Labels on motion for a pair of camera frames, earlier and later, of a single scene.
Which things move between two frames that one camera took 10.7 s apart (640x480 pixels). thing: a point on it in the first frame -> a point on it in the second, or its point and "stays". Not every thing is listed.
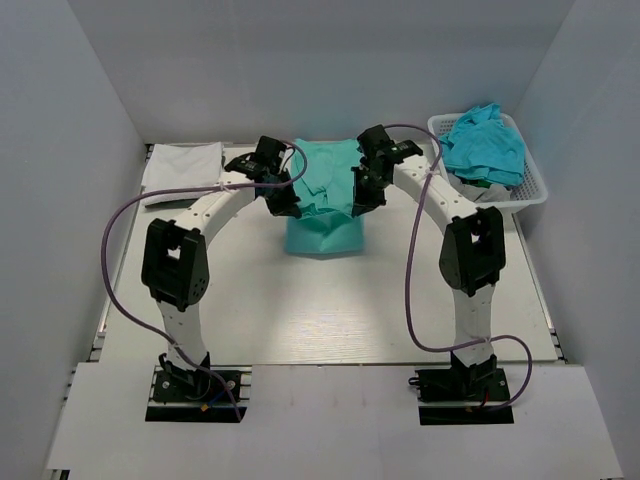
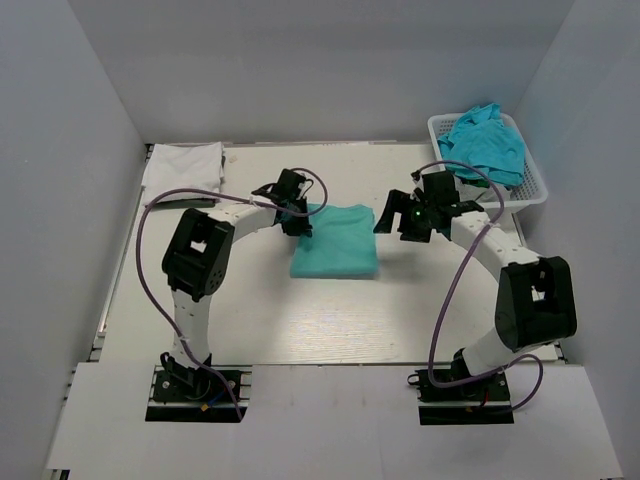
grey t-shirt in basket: x=495 y=193 stays
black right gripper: x=362 y=202 -> x=397 y=202
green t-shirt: x=322 y=176 -> x=343 y=244
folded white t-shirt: x=170 y=166 stays
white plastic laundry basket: x=530 y=189 stays
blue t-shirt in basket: x=481 y=144 stays
